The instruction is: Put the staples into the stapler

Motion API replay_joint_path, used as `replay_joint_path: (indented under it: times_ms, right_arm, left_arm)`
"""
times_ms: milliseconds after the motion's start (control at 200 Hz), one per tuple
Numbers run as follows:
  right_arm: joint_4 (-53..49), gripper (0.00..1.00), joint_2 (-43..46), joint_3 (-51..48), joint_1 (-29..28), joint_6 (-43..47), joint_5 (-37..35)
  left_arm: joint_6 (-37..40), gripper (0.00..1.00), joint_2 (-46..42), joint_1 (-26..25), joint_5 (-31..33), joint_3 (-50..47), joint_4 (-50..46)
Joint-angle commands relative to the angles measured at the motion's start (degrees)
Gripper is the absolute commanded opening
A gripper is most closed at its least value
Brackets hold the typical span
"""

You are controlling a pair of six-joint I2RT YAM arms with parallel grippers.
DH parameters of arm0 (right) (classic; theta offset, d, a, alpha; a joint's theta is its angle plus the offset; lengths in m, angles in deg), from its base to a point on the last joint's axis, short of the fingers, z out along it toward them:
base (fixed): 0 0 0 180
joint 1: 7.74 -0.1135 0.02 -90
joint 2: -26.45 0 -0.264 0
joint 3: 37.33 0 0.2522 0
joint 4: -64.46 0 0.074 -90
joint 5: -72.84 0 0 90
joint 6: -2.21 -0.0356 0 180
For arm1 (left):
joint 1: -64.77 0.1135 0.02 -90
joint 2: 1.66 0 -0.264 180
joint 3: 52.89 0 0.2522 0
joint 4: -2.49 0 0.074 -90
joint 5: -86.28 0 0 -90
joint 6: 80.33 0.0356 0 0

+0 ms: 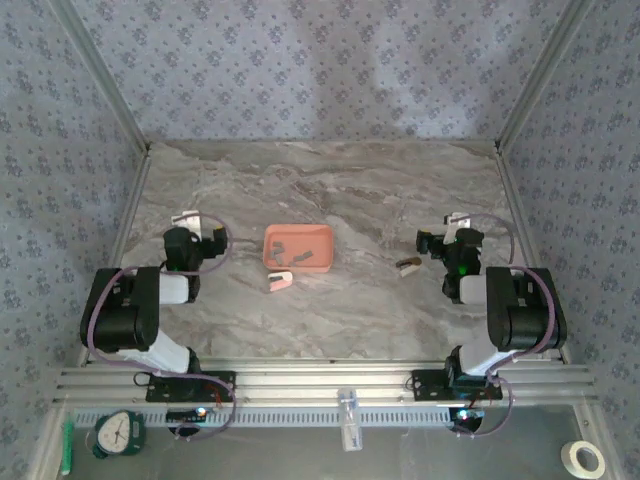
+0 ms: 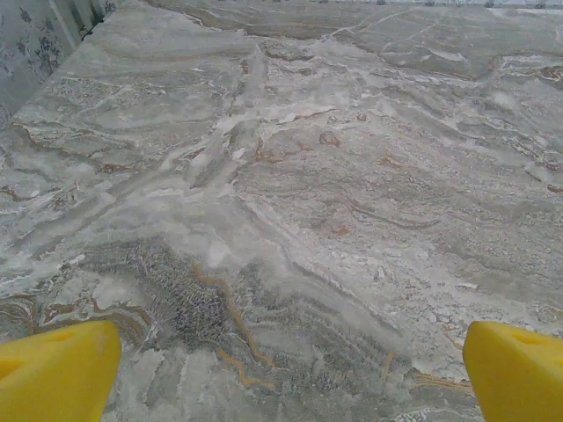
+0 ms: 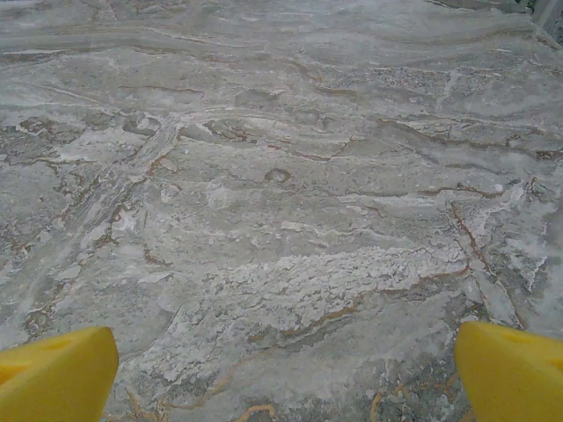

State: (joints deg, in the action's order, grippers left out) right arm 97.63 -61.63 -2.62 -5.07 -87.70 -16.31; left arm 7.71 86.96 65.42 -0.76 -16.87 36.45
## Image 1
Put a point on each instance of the aluminium mounting rail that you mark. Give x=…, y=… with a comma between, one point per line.
x=325, y=380

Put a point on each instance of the aluminium frame post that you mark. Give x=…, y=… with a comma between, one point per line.
x=540, y=75
x=104, y=75

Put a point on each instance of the brown mini stapler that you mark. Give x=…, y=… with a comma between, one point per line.
x=409, y=266

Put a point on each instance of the white tape roll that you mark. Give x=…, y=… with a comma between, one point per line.
x=567, y=457

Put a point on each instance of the green round clock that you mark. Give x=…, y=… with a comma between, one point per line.
x=117, y=432

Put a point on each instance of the pink white mini stapler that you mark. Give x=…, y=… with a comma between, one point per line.
x=280, y=284

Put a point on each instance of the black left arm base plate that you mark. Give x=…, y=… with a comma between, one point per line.
x=225, y=381

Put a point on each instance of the green marker pen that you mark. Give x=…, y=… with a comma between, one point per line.
x=67, y=445

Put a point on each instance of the pink plastic tray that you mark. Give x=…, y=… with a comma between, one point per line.
x=300, y=237

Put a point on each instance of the aluminium table side rail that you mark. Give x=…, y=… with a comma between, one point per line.
x=125, y=225
x=515, y=200

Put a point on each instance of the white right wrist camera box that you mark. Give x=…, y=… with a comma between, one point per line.
x=457, y=220

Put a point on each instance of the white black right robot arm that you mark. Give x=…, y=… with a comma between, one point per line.
x=520, y=310

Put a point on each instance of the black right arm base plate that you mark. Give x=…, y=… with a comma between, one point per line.
x=425, y=385

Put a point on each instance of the small circuit board with light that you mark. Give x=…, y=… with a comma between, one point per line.
x=185, y=415
x=470, y=415

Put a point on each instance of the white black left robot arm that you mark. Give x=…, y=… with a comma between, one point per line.
x=120, y=310

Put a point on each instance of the clear plastic bracket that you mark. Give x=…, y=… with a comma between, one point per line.
x=350, y=430

